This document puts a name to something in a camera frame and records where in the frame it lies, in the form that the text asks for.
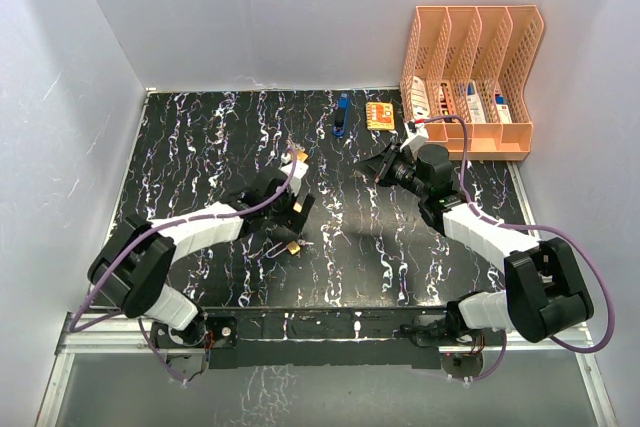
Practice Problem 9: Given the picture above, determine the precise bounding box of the small brass padlock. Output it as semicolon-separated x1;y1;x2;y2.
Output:
265;241;301;259

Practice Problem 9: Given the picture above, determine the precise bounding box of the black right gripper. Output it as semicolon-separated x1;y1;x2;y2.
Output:
355;140;429;199

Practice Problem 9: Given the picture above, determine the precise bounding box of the blue red box in organizer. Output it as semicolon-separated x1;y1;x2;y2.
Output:
494;92;513;124

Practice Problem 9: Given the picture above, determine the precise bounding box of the white blue box in organizer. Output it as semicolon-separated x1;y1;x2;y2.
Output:
466;80;487;124

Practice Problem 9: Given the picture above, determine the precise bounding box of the red black item in organizer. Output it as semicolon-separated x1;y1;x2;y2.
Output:
438;82;453;115

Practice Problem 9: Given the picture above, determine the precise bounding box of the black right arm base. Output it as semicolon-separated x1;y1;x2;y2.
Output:
393;314;488;354

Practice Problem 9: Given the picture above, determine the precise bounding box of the aluminium frame rail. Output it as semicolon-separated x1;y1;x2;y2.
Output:
39;154;614;426

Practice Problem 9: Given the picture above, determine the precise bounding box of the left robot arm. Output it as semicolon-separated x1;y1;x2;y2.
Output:
87;163;315;346

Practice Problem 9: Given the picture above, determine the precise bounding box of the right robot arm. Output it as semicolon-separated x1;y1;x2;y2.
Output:
356;144;594;344

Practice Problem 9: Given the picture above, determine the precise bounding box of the orange file organizer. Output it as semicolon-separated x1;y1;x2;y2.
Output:
400;5;544;161

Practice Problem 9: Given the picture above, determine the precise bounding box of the large brass padlock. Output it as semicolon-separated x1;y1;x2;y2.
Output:
284;147;308;163

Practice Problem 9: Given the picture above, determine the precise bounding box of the yellow spiral notebook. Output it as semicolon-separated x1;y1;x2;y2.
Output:
365;102;395;131

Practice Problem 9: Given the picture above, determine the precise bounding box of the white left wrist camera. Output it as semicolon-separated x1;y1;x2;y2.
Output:
279;153;309;195

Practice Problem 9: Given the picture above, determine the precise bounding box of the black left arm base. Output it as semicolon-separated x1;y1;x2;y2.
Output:
148;314;238;351

